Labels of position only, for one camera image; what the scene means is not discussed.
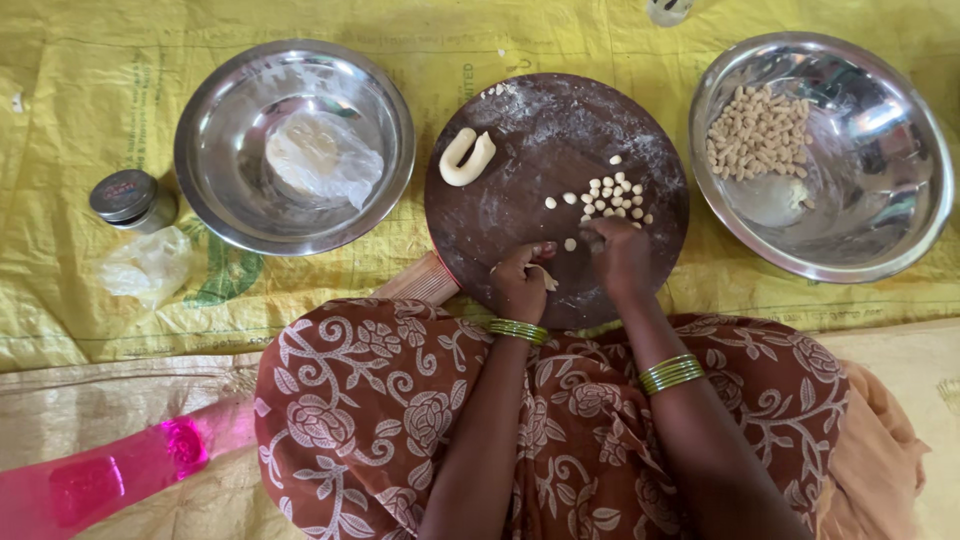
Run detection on person's right hand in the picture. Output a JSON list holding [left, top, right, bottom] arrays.
[[580, 216, 656, 302]]

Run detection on person's left hand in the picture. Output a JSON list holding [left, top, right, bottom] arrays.
[[490, 241, 560, 326]]

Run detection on thin dough strip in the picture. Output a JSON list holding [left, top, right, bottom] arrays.
[[525, 262, 561, 293]]

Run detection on cluster of small dough bits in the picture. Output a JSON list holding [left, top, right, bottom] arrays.
[[543, 154, 655, 253]]

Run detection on round dark wooden board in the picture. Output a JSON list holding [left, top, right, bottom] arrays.
[[423, 72, 691, 331]]

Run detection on green bangles on left wrist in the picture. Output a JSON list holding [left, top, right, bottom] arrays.
[[487, 318, 551, 347]]

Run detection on green bangles on wrist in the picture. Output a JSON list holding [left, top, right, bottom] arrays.
[[487, 318, 551, 347], [638, 354, 706, 396]]

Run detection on bent dough roll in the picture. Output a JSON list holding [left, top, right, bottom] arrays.
[[438, 127, 498, 188]]

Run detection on ridged wooden paddle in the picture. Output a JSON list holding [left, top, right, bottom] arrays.
[[372, 250, 462, 307]]

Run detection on green bangles on right wrist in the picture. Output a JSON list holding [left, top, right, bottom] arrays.
[[638, 354, 706, 396]]

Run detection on heap of shaped dough pieces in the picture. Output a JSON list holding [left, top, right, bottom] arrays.
[[705, 84, 815, 183]]

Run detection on plastic-wrapped dough lump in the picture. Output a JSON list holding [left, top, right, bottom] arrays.
[[264, 111, 385, 211]]

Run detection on brown floral dress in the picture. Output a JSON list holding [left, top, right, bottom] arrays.
[[253, 298, 852, 540]]

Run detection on steel bowl with shaped pieces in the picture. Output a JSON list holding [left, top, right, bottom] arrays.
[[688, 31, 955, 285]]

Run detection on steel bowl with wrapped dough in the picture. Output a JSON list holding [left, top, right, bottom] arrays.
[[173, 39, 417, 258]]

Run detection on orange cloth scarf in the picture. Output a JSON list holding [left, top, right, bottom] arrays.
[[813, 360, 932, 540]]

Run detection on crumpled clear plastic bag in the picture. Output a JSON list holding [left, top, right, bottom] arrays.
[[96, 226, 198, 309]]

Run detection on small steel tin with lid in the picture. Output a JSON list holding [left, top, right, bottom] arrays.
[[89, 168, 180, 234]]

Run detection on beige woven mat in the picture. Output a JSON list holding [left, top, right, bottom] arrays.
[[0, 318, 960, 540]]

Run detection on yellow woven sack mat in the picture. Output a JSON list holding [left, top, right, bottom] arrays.
[[0, 0, 960, 374]]

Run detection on pink translucent plastic object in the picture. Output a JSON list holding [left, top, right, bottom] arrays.
[[0, 397, 257, 540]]

